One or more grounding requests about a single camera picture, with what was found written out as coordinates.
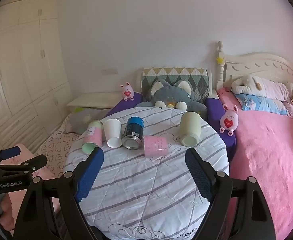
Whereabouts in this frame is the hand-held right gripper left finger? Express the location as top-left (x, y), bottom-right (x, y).
top-left (13, 147), bottom-right (104, 240)

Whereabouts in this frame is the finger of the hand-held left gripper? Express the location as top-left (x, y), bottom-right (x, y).
top-left (0, 154), bottom-right (47, 179)
top-left (0, 146), bottom-right (21, 168)

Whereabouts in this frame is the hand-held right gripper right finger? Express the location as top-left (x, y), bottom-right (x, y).
top-left (185, 148), bottom-right (277, 240)

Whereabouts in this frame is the pink plastic cup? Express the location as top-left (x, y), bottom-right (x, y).
top-left (143, 135), bottom-right (168, 159)

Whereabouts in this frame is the mint cup with pink label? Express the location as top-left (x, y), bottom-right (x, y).
top-left (81, 120), bottom-right (104, 154)

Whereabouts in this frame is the white paper cup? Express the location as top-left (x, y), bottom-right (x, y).
top-left (103, 118), bottom-right (122, 148)

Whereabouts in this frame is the pale green cup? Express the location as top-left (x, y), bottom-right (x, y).
top-left (180, 111), bottom-right (202, 147)

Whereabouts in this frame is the person's left hand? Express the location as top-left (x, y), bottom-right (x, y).
top-left (0, 194), bottom-right (15, 233)

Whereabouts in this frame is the pink cloth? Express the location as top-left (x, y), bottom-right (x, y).
top-left (1, 144), bottom-right (64, 230)

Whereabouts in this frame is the heart print bed sheet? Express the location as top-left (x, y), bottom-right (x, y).
top-left (34, 115), bottom-right (87, 178)

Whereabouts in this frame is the grey flower pillow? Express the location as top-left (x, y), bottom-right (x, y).
top-left (63, 107), bottom-right (112, 134)

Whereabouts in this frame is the blue drink can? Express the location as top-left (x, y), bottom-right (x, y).
top-left (121, 116), bottom-right (144, 150)

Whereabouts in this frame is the large pink bunny toy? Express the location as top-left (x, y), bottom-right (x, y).
top-left (219, 104), bottom-right (239, 137)

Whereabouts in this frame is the purple cushion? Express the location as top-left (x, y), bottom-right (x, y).
top-left (106, 92), bottom-right (144, 117)
top-left (204, 97), bottom-right (237, 163)

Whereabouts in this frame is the pink fluffy blanket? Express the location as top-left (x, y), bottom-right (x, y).
top-left (217, 87), bottom-right (293, 240)

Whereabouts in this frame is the cream nightstand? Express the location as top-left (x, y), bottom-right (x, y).
top-left (66, 92), bottom-right (123, 113)

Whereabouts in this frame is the cream wardrobe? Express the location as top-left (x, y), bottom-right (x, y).
top-left (0, 0), bottom-right (73, 153)

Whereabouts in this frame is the small pink bunny toy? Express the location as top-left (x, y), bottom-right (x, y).
top-left (119, 82), bottom-right (135, 102)

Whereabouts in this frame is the grey cat plush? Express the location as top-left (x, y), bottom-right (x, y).
top-left (136, 79), bottom-right (208, 115)

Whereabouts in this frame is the diamond patterned quilted cover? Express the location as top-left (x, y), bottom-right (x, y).
top-left (140, 67), bottom-right (210, 103)

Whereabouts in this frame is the blue cartoon pillow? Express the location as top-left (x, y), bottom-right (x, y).
top-left (234, 93), bottom-right (293, 117)

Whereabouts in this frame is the white turned bedpost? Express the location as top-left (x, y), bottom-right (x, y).
top-left (216, 41), bottom-right (226, 90)

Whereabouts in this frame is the white and pink dog plush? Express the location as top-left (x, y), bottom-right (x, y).
top-left (230, 75), bottom-right (293, 105)

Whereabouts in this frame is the carved white bed headboard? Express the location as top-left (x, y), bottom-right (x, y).
top-left (223, 51), bottom-right (293, 90)

